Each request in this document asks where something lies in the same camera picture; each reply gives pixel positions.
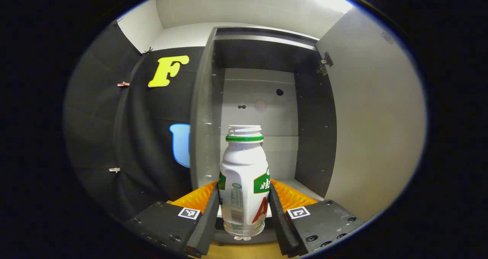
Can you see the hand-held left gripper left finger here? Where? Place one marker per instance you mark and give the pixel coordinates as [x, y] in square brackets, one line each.
[207, 224]

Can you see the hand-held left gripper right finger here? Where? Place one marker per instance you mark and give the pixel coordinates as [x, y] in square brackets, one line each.
[282, 228]

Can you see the white plastic bottle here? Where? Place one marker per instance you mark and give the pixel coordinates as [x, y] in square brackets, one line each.
[242, 167]

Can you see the beige cabinet door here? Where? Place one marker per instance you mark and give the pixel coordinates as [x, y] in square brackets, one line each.
[373, 118]

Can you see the grey cabinet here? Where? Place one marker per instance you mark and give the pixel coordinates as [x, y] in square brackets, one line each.
[259, 118]

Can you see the metal door hinge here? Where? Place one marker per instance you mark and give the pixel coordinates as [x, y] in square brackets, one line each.
[326, 61]

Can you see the black backdrop cloth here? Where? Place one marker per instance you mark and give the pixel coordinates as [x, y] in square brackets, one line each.
[99, 118]

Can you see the red clip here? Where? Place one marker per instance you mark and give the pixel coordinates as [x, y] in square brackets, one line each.
[123, 84]

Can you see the black clip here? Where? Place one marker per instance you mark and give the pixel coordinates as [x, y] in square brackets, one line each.
[148, 51]
[116, 22]

